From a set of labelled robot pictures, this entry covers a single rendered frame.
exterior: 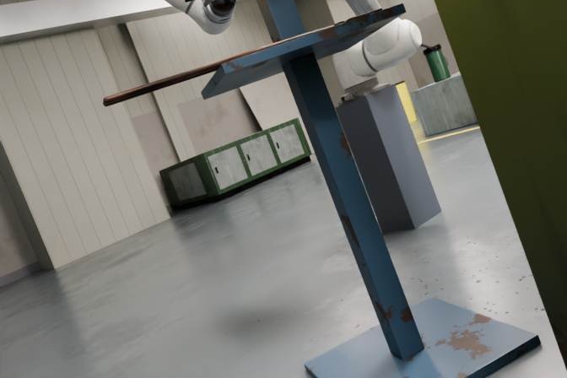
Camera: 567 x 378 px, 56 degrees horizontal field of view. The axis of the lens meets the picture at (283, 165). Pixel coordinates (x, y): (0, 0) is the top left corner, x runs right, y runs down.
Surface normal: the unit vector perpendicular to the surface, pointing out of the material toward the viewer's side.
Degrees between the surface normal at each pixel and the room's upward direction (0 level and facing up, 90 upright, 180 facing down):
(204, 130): 90
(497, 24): 90
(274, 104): 76
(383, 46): 117
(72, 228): 90
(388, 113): 90
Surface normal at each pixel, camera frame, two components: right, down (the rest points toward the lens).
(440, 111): -0.73, 0.32
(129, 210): 0.56, -0.16
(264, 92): 0.46, -0.37
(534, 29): -0.85, 0.36
